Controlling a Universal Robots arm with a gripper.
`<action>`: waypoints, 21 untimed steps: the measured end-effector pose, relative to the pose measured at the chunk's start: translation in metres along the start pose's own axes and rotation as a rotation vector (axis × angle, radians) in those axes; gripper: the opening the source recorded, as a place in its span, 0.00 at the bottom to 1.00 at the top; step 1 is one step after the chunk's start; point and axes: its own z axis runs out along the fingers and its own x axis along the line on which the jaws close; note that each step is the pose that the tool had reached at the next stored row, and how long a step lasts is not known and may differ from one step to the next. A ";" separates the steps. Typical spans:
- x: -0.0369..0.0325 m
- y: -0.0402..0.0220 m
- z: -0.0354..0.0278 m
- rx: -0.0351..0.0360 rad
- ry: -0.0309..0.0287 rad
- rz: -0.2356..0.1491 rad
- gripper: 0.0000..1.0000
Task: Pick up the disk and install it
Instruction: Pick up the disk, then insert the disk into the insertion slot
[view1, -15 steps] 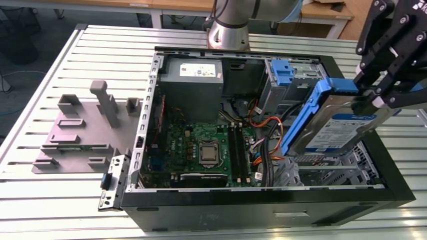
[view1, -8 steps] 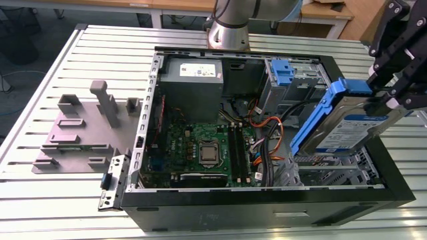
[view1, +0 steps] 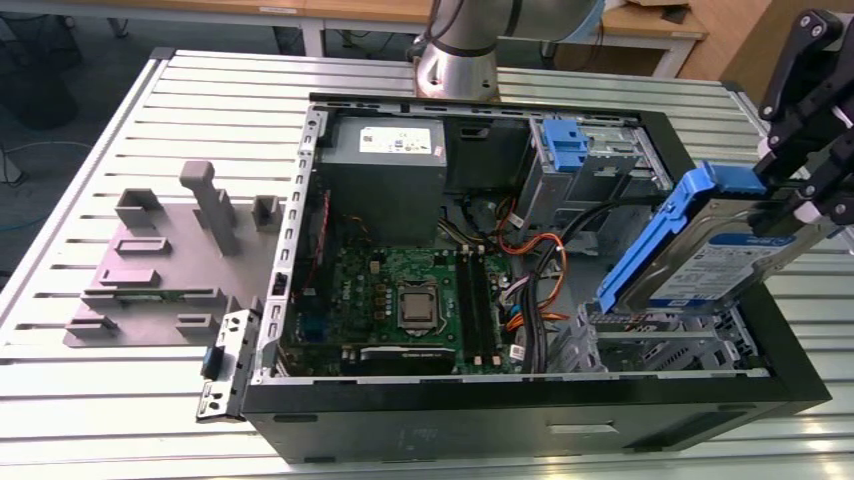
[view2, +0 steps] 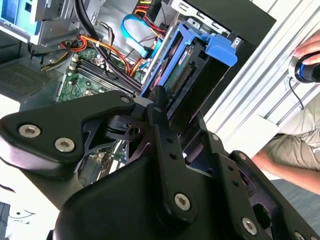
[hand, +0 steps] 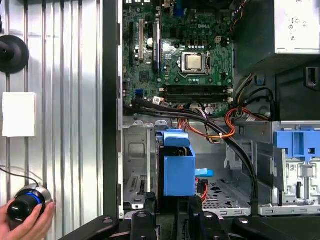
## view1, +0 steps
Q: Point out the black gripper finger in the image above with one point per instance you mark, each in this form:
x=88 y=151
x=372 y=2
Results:
x=800 y=65
x=834 y=170

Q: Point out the hard disk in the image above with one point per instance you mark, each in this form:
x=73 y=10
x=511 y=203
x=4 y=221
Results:
x=700 y=270

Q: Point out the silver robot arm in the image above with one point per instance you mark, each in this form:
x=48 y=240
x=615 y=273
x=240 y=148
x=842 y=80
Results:
x=460 y=65

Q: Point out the metal disk bay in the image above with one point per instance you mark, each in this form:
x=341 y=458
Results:
x=656 y=345

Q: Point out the wooden cabinet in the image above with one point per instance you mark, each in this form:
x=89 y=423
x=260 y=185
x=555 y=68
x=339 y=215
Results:
x=747 y=50

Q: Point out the wooden desk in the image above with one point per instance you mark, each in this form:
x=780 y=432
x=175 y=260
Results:
x=654 y=27

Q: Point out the metal optical drive cage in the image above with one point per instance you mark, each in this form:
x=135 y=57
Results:
x=600 y=185

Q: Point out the blue plastic drive latch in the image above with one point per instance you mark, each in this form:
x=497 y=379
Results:
x=563 y=145

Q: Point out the black RAM slot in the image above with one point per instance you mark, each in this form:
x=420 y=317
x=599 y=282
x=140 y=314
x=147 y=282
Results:
x=468 y=305
x=487 y=305

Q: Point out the CPU socket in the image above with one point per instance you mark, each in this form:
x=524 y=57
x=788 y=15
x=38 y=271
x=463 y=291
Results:
x=419 y=285

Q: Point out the grey power supply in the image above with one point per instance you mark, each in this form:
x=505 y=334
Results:
x=380 y=195

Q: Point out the silver CPU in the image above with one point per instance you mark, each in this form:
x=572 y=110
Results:
x=416 y=306

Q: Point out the green motherboard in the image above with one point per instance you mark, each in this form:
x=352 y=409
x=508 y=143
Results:
x=363 y=270

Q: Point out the black graphics card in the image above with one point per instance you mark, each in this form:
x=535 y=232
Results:
x=407 y=357

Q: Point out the black PC case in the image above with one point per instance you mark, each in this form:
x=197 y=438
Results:
x=467 y=425

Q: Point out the grey parts rack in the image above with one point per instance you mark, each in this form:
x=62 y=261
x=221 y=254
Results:
x=173 y=260

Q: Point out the green RAM stick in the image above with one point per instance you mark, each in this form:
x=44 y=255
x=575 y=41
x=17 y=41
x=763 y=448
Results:
x=143 y=299

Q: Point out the black office chair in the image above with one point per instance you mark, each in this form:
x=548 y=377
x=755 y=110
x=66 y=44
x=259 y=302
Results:
x=40 y=90

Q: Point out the metal expansion slot bracket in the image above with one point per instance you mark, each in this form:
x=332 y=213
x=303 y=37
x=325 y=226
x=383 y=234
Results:
x=233 y=360

